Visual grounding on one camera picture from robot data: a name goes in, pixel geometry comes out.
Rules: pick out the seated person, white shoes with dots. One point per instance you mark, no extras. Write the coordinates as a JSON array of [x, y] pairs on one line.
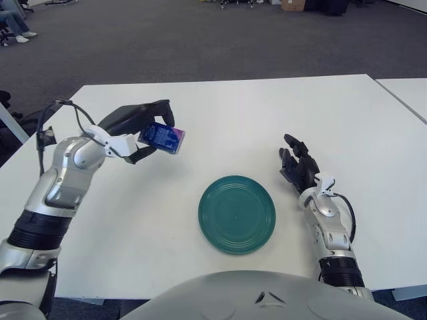
[[13, 21]]

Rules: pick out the brown cardboard box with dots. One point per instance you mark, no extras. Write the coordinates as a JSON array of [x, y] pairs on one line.
[[293, 4]]

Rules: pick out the green round plate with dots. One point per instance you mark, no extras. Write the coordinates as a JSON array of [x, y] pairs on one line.
[[237, 216]]

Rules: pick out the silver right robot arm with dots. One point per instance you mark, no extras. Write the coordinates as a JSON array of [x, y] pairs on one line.
[[328, 216]]

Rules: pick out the white table frame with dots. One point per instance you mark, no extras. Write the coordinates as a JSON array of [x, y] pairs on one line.
[[413, 295]]

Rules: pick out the white wrist mount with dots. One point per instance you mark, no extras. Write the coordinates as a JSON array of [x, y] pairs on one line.
[[123, 143], [325, 181]]

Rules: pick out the black cabinet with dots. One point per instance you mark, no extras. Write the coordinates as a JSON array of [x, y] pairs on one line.
[[325, 6]]

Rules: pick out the white left wrist mount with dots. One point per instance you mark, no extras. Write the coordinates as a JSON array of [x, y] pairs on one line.
[[123, 143]]

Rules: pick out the white right wrist mount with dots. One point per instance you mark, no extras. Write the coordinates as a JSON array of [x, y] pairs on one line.
[[325, 181]]

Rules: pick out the black office chair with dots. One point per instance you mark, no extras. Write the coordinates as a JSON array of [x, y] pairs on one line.
[[6, 35]]

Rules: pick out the white table leg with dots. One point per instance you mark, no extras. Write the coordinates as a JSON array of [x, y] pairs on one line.
[[13, 123]]

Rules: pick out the grey robot torso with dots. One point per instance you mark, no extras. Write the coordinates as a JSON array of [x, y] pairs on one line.
[[267, 300]]

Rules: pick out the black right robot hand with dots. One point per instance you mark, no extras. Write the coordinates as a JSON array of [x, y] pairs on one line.
[[303, 168]]

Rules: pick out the black stand base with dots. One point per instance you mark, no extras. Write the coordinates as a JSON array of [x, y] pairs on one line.
[[58, 2]]

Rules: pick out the blue purple gum box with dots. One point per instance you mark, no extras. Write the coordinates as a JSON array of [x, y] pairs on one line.
[[163, 136]]

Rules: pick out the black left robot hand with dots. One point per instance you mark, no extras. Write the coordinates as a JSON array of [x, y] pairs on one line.
[[128, 116]]

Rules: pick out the wheeled metal cart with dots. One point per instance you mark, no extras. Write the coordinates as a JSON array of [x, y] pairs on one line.
[[243, 2]]

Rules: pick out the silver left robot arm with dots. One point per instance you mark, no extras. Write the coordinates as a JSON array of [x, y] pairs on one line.
[[63, 173]]

